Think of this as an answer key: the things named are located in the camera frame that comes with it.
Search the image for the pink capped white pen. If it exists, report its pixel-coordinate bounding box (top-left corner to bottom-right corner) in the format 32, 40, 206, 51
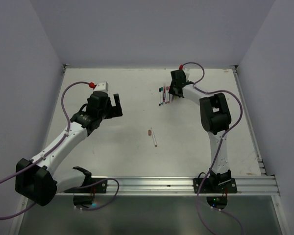
165, 86, 170, 104

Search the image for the brown capped white pen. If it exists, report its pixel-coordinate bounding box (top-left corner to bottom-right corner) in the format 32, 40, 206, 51
150, 128, 158, 147

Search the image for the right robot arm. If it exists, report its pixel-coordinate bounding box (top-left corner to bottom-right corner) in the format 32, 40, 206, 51
169, 69, 232, 193

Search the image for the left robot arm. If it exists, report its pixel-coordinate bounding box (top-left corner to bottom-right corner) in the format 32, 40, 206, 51
15, 91, 123, 206

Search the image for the magenta pen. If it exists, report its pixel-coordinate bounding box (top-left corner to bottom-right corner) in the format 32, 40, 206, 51
162, 84, 166, 103

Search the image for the teal capped white pen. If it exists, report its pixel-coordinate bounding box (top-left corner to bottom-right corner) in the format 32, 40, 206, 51
159, 87, 164, 105

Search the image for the black capped white pen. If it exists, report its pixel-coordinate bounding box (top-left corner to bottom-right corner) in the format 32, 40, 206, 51
158, 88, 163, 106

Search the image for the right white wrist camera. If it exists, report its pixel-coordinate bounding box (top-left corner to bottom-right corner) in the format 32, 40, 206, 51
179, 65, 191, 81

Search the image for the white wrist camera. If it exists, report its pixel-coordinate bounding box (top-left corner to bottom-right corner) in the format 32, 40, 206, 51
179, 65, 191, 81
88, 81, 109, 93

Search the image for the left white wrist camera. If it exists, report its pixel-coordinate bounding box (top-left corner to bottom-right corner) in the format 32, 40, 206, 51
88, 81, 109, 93

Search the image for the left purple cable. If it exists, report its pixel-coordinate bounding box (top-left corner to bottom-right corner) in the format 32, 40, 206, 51
0, 81, 120, 220

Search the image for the aluminium mounting rail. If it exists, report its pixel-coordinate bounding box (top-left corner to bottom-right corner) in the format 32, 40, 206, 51
56, 175, 280, 196

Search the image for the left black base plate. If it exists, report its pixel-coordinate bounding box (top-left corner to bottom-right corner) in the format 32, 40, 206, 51
65, 177, 107, 194

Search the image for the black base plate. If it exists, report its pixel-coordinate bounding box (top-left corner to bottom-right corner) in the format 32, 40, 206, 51
65, 177, 107, 194
193, 178, 238, 194

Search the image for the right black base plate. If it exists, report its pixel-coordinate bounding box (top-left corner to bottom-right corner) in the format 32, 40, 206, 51
193, 178, 238, 194

